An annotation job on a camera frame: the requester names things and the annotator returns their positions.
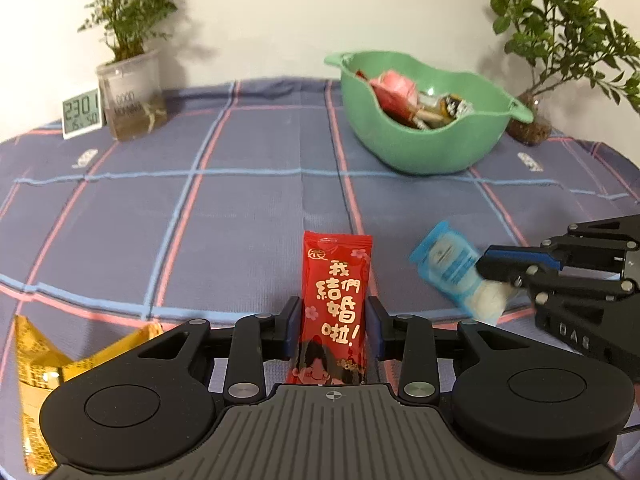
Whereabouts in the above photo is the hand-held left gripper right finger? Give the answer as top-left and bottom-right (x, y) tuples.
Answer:
(366, 295), (533, 406)

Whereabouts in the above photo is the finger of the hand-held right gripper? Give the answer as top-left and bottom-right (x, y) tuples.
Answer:
(474, 265), (542, 302)
(481, 244), (565, 272)

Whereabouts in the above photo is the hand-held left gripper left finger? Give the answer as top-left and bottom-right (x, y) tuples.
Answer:
(135, 295), (303, 405)

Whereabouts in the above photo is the bright red cartoon packet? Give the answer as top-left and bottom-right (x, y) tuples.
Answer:
(289, 231), (374, 386)

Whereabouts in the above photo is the light blue packet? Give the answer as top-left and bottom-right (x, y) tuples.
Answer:
(408, 221), (523, 325)

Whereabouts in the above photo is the green plastic bowl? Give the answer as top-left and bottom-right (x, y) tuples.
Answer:
(323, 51), (536, 177)

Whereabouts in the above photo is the black cracker packet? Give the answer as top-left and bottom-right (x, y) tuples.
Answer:
(435, 92), (473, 120)

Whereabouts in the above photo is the blue plaid tablecloth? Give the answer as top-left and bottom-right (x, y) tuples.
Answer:
(0, 77), (640, 480)

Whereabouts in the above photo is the leafy plant in glass vase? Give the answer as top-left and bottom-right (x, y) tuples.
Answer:
(490, 0), (640, 147)

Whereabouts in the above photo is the pink printed packet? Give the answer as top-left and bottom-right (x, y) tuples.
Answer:
(367, 71), (420, 113)

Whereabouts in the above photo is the yellow snack packet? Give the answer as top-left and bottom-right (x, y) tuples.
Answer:
(14, 314), (165, 476)

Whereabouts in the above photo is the plant in clear plastic cup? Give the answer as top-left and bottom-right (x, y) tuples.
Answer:
(75, 0), (181, 142)

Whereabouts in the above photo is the white digital clock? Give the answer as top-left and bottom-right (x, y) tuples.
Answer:
(62, 88), (106, 140)

